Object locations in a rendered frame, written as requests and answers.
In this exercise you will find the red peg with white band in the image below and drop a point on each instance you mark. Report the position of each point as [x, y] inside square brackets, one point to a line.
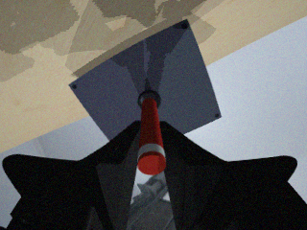
[151, 156]

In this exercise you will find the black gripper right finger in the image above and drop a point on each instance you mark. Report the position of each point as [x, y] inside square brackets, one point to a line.
[197, 179]

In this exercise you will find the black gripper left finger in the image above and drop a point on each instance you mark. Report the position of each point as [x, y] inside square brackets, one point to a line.
[103, 179]

